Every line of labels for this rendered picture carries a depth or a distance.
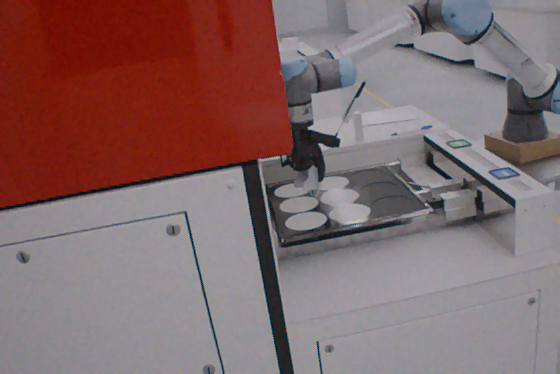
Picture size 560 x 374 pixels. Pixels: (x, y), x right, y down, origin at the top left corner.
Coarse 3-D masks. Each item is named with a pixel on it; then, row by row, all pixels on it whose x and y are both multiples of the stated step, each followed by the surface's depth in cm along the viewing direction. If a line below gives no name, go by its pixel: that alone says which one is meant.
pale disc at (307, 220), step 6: (294, 216) 140; (300, 216) 139; (306, 216) 139; (312, 216) 138; (318, 216) 138; (324, 216) 137; (288, 222) 137; (294, 222) 137; (300, 222) 136; (306, 222) 136; (312, 222) 135; (318, 222) 135; (324, 222) 134; (294, 228) 134; (300, 228) 133; (306, 228) 133; (312, 228) 132
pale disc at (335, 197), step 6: (330, 192) 151; (336, 192) 151; (342, 192) 150; (348, 192) 149; (354, 192) 149; (324, 198) 148; (330, 198) 147; (336, 198) 147; (342, 198) 146; (348, 198) 146; (354, 198) 145; (330, 204) 144; (336, 204) 143
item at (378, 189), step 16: (352, 176) 160; (368, 176) 158; (384, 176) 157; (272, 192) 157; (320, 192) 152; (368, 192) 148; (384, 192) 146; (400, 192) 144; (320, 208) 142; (384, 208) 137; (400, 208) 135; (416, 208) 134; (336, 224) 132
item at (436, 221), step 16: (384, 224) 140; (400, 224) 138; (416, 224) 139; (432, 224) 139; (448, 224) 140; (320, 240) 137; (336, 240) 137; (352, 240) 138; (368, 240) 138; (288, 256) 137
